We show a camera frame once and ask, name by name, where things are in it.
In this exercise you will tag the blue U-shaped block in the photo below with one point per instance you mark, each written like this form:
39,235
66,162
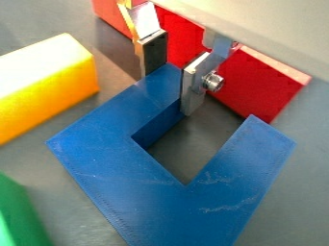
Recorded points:
162,198

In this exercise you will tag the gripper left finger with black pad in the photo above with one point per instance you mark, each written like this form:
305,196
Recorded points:
149,36

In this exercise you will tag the red base board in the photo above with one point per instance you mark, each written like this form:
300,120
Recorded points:
260,85

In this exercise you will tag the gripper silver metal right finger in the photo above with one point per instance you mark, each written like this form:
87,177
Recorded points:
200,77

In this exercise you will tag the green stepped block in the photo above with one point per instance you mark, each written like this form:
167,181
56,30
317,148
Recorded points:
20,226

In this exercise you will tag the yellow long bar block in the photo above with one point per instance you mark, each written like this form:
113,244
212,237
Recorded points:
46,78

